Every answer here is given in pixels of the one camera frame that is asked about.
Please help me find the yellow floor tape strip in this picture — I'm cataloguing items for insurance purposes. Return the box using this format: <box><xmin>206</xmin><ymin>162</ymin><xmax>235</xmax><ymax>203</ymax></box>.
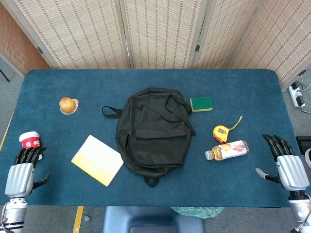
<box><xmin>0</xmin><ymin>114</ymin><xmax>14</xmax><ymax>151</ymax></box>
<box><xmin>72</xmin><ymin>206</ymin><xmax>85</xmax><ymax>233</ymax></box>

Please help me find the black box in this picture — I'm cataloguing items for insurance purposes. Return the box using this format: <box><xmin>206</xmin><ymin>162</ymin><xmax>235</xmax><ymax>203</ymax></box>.
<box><xmin>295</xmin><ymin>135</ymin><xmax>311</xmax><ymax>155</ymax></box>

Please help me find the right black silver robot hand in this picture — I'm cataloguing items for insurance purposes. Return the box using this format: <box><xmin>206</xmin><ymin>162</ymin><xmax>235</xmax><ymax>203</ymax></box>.
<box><xmin>255</xmin><ymin>134</ymin><xmax>311</xmax><ymax>191</ymax></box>

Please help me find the black metal stand leg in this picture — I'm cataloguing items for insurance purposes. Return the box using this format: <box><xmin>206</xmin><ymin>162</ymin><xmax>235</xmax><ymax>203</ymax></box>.
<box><xmin>0</xmin><ymin>68</ymin><xmax>11</xmax><ymax>83</ymax></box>

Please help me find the blue table cover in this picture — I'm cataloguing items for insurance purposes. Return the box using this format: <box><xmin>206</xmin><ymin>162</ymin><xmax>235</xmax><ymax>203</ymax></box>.
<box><xmin>0</xmin><ymin>69</ymin><xmax>298</xmax><ymax>208</ymax></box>

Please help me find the blue chair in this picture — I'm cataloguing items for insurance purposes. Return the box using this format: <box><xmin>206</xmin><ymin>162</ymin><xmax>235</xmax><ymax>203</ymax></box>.
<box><xmin>103</xmin><ymin>206</ymin><xmax>206</xmax><ymax>233</ymax></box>

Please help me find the green checked cloth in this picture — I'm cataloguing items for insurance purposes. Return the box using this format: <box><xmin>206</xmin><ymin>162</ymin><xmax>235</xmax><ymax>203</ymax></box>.
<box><xmin>170</xmin><ymin>206</ymin><xmax>224</xmax><ymax>219</ymax></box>

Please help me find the white power cable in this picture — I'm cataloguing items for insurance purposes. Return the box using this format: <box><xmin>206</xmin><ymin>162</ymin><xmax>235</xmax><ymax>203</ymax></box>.
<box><xmin>297</xmin><ymin>75</ymin><xmax>311</xmax><ymax>98</ymax></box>

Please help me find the white power strip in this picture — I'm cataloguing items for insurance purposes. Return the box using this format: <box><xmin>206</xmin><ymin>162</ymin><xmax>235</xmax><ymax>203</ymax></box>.
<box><xmin>288</xmin><ymin>81</ymin><xmax>307</xmax><ymax>108</ymax></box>

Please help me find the green and yellow sponge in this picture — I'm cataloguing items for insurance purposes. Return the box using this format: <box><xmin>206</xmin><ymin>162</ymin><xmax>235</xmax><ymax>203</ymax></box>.
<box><xmin>190</xmin><ymin>96</ymin><xmax>213</xmax><ymax>113</ymax></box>

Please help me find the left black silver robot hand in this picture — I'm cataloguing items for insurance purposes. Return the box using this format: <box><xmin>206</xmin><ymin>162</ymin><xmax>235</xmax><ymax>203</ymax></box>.
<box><xmin>4</xmin><ymin>147</ymin><xmax>52</xmax><ymax>198</ymax></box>

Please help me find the beige woven screen panel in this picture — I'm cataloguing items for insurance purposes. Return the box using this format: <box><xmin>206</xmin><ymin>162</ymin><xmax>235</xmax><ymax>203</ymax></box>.
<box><xmin>228</xmin><ymin>0</ymin><xmax>311</xmax><ymax>92</ymax></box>
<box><xmin>115</xmin><ymin>0</ymin><xmax>209</xmax><ymax>69</ymax></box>
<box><xmin>193</xmin><ymin>0</ymin><xmax>264</xmax><ymax>69</ymax></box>
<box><xmin>2</xmin><ymin>0</ymin><xmax>131</xmax><ymax>69</ymax></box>

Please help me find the yellow white notebook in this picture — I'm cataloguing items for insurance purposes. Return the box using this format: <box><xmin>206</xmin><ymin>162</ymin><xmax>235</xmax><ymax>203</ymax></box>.
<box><xmin>71</xmin><ymin>134</ymin><xmax>124</xmax><ymax>187</ymax></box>

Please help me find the yellow tape measure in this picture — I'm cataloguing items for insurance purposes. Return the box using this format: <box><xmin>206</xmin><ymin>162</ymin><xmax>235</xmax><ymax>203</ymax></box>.
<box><xmin>212</xmin><ymin>116</ymin><xmax>243</xmax><ymax>143</ymax></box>

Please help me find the black backpack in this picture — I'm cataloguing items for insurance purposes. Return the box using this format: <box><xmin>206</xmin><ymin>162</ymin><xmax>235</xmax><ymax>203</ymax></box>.
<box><xmin>102</xmin><ymin>87</ymin><xmax>196</xmax><ymax>188</ymax></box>

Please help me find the wrapped orange bun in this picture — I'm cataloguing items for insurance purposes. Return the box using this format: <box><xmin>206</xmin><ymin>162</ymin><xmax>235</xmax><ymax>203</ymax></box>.
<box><xmin>59</xmin><ymin>97</ymin><xmax>79</xmax><ymax>115</ymax></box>

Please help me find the red paper cup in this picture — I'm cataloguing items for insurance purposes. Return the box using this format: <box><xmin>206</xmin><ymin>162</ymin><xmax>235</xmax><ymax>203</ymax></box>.
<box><xmin>18</xmin><ymin>131</ymin><xmax>43</xmax><ymax>160</ymax></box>

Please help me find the plastic tea bottle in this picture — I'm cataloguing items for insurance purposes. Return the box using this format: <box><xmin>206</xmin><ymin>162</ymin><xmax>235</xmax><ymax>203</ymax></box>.
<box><xmin>205</xmin><ymin>140</ymin><xmax>249</xmax><ymax>161</ymax></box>

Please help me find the brown woven screen panel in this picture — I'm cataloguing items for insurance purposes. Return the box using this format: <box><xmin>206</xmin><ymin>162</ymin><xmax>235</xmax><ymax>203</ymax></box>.
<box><xmin>0</xmin><ymin>3</ymin><xmax>49</xmax><ymax>75</ymax></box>

